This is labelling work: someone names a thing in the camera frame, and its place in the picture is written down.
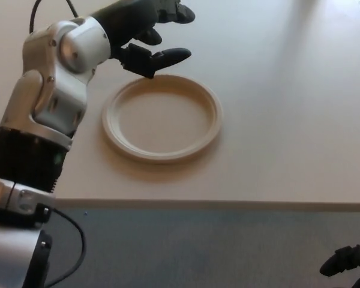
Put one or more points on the beige paper plate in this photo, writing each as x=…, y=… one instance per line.
x=162, y=126

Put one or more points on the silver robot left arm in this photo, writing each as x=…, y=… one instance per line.
x=63, y=81

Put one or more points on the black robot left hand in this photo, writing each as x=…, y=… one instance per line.
x=126, y=21

